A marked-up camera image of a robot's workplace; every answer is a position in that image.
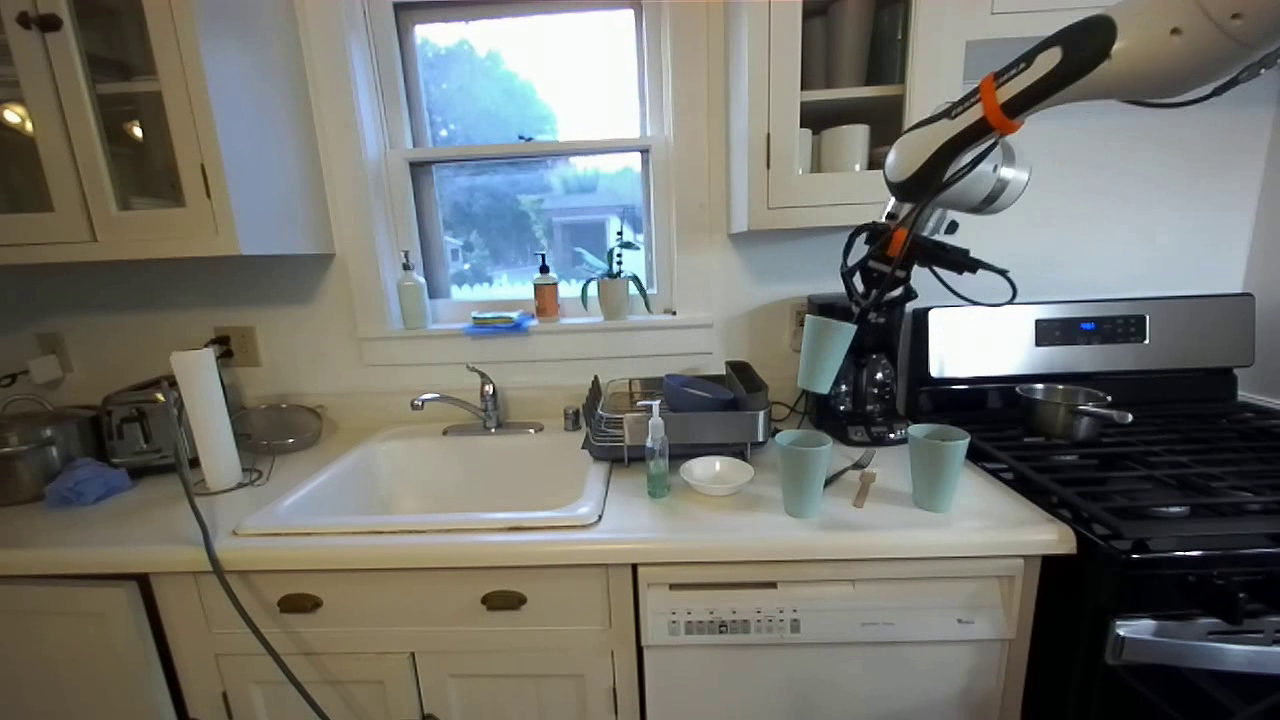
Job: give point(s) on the kitchen window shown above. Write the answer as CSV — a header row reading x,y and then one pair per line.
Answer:
x,y
525,163

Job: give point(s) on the white mug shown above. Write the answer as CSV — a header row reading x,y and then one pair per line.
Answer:
x,y
805,148
843,146

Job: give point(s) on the silver bread toaster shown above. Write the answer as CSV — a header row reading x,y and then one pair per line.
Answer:
x,y
143,427

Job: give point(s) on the glass lid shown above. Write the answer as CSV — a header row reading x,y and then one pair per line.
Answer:
x,y
282,427

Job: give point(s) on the green dish soap pump bottle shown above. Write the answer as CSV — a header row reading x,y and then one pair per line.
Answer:
x,y
658,463

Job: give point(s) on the blue cloth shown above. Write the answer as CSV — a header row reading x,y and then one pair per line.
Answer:
x,y
84,482

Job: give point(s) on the teal plastic cup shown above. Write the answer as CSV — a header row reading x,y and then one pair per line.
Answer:
x,y
802,472
938,467
827,352

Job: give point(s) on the orange pump bottle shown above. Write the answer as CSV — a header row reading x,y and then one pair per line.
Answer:
x,y
544,290

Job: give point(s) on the black steel gas stove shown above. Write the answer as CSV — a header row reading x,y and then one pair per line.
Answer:
x,y
1162,494

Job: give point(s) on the black drip coffee maker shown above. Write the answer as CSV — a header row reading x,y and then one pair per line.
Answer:
x,y
885,405

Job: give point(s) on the blue dish in rack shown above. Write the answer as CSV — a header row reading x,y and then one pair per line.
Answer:
x,y
700,392

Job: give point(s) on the wall power outlet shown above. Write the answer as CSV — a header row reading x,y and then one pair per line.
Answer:
x,y
243,345

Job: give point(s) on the blue sponge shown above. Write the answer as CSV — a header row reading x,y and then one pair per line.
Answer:
x,y
497,323

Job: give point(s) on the white kitchen sink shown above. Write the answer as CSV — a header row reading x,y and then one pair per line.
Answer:
x,y
425,482

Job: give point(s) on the white dishwasher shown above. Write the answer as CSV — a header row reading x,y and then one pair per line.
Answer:
x,y
834,641

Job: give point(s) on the glass door wall cabinet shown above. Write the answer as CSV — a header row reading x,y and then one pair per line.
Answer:
x,y
120,123

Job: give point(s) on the white base cabinet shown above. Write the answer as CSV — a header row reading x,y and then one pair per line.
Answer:
x,y
400,641

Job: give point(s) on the white wall cabinet with mugs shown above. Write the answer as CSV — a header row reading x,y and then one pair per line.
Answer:
x,y
783,133

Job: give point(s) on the stainless steel saucepan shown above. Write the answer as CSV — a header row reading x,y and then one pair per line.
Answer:
x,y
1060,413

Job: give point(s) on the dark dish drying rack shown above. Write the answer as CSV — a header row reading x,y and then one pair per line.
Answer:
x,y
627,427

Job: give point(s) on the white pot with plant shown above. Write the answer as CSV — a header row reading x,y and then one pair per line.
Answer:
x,y
612,284

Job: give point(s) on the chrome sink faucet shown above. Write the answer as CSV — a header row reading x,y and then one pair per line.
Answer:
x,y
482,396

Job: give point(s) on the white soap bottle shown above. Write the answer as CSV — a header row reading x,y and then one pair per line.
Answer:
x,y
414,297

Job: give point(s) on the white paper towel roll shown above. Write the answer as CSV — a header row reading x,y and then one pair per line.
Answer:
x,y
206,420

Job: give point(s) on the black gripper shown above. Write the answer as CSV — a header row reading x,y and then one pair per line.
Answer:
x,y
885,253

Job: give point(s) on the small white bowl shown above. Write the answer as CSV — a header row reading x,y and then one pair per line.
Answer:
x,y
718,472

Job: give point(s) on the metal spoon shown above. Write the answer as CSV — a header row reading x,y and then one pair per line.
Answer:
x,y
851,469

